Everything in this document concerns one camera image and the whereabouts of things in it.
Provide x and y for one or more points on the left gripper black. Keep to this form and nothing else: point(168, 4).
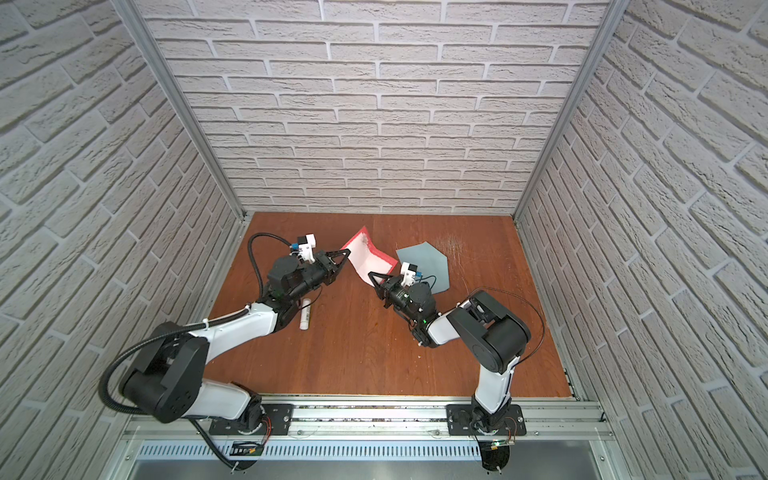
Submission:
point(329, 262)

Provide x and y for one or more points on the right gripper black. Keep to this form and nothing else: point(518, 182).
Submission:
point(387, 292)

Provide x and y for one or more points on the pink white letter card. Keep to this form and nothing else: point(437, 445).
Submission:
point(366, 258)

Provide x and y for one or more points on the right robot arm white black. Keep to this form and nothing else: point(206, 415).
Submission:
point(495, 336)

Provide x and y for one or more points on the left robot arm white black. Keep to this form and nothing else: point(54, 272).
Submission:
point(166, 378)

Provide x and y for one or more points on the white glue stick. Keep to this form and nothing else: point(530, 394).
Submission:
point(305, 314)

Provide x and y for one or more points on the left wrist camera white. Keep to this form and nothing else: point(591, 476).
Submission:
point(303, 248)

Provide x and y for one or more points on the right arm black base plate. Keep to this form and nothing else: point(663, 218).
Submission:
point(466, 420)

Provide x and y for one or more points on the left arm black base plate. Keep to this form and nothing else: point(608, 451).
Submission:
point(279, 415)

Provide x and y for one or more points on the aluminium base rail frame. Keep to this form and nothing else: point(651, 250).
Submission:
point(364, 436)

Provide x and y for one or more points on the left aluminium corner post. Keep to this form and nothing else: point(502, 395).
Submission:
point(137, 27)

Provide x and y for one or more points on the aluminium corner post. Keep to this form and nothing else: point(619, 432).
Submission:
point(609, 23)
point(137, 27)

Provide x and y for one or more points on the right aluminium corner post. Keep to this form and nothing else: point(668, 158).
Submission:
point(609, 23)

